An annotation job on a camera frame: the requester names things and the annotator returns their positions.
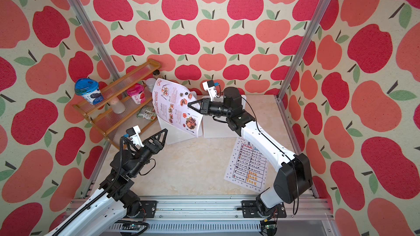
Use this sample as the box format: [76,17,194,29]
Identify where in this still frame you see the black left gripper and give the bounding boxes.
[129,128,167,178]

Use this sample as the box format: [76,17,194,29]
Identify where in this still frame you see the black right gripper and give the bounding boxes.
[190,99,232,120]

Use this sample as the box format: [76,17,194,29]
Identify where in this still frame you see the restaurant special menu sheet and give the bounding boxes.
[152,79,203,137]

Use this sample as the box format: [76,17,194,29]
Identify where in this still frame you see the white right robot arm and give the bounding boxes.
[188,87,313,218]

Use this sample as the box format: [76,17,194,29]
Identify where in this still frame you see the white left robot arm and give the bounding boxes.
[48,127,168,236]

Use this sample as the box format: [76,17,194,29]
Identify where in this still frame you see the left white rack box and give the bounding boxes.
[157,116,196,144]

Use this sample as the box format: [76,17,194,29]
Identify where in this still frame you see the white rack box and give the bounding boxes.
[202,96,246,138]
[157,116,196,144]

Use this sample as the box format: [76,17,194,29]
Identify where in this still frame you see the right white rack box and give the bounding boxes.
[202,96,246,138]

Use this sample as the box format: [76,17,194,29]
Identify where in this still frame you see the green snack packet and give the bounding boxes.
[136,106,156,121]

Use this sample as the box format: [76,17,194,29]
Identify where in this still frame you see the wooden spice shelf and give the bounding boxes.
[73,59,161,148]

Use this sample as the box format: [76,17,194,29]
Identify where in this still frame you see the clear plastic bottle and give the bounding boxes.
[109,97,125,114]

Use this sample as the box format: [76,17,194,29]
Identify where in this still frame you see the white lidded jar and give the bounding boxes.
[145,78,157,92]

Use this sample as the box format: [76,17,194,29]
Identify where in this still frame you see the pink lidded cup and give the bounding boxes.
[126,83,145,105]

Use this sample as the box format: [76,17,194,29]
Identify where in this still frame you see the white dotted menu sheet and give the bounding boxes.
[224,137,268,193]

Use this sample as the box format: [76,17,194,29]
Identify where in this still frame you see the blue lidded yogurt cup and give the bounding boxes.
[74,78,103,105]

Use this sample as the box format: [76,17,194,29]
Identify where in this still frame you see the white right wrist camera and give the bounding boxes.
[202,80,220,102]

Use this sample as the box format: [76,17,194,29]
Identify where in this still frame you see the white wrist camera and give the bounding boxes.
[202,80,220,102]
[126,126,143,149]

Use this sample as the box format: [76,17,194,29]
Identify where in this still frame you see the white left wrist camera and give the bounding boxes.
[126,126,143,149]

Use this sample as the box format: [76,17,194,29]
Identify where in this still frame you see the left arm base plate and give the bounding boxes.
[132,201,158,220]

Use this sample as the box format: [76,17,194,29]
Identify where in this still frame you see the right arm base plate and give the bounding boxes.
[236,201,287,219]

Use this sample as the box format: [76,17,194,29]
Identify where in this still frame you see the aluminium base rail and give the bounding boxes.
[104,195,339,236]

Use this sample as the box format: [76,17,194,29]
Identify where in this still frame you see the left aluminium frame post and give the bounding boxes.
[67,0,120,80]

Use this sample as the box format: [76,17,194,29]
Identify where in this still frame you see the aluminium frame post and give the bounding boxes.
[67,0,120,80]
[277,0,331,102]

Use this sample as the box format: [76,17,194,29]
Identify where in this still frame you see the right aluminium frame post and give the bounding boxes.
[277,0,331,102]

